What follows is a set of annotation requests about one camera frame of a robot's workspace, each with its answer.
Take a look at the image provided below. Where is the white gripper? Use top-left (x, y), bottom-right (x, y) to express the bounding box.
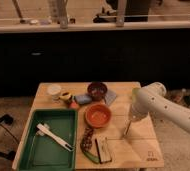
top-left (123, 104), bottom-right (146, 138)

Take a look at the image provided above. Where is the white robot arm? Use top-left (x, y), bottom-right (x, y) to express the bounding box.
top-left (123, 82), bottom-right (190, 136)

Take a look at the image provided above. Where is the orange red bowl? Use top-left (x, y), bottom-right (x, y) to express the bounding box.
top-left (85, 103), bottom-right (111, 128)

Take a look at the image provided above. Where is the dark maroon bowl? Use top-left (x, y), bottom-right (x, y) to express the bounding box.
top-left (87, 82), bottom-right (107, 101)

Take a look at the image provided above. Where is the white plastic fork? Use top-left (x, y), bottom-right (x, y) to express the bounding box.
top-left (37, 123), bottom-right (73, 152)

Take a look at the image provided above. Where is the wooden table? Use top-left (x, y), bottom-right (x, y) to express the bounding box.
top-left (12, 82), bottom-right (164, 171)

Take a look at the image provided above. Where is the grey cloth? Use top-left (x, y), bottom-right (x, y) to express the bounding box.
top-left (104, 90), bottom-right (117, 106)

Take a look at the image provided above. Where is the wooden block with black edge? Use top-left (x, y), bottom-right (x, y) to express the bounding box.
top-left (95, 138), bottom-right (112, 164)

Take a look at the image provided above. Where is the brown beaded toy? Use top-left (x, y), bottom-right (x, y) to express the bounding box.
top-left (80, 127), bottom-right (94, 151)

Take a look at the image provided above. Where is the green toy vegetable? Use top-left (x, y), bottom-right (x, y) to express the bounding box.
top-left (81, 150), bottom-right (99, 164)

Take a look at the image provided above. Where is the small red toy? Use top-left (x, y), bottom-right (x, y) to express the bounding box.
top-left (69, 101), bottom-right (80, 110)

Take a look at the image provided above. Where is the yellow toy cup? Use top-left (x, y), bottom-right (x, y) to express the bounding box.
top-left (59, 92), bottom-right (72, 103)

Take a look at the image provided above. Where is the white cup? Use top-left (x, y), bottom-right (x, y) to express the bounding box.
top-left (47, 84), bottom-right (62, 100)

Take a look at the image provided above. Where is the green plastic tray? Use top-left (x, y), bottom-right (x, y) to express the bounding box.
top-left (17, 109), bottom-right (78, 171)

